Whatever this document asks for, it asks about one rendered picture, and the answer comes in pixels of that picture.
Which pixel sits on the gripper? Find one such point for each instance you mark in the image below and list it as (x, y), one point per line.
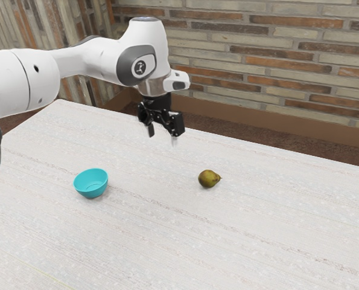
(156, 110)

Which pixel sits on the green pear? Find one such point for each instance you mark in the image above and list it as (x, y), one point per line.
(208, 178)

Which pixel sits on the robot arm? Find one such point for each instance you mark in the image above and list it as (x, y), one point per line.
(76, 60)

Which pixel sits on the teal bowl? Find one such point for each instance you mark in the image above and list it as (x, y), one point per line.
(91, 183)

